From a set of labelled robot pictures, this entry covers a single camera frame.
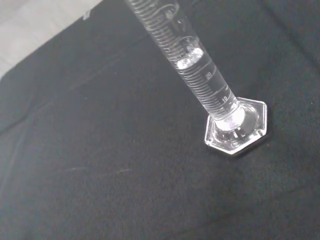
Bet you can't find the black bench cloth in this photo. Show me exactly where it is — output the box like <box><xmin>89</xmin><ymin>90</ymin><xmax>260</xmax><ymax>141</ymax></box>
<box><xmin>0</xmin><ymin>0</ymin><xmax>320</xmax><ymax>240</ymax></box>

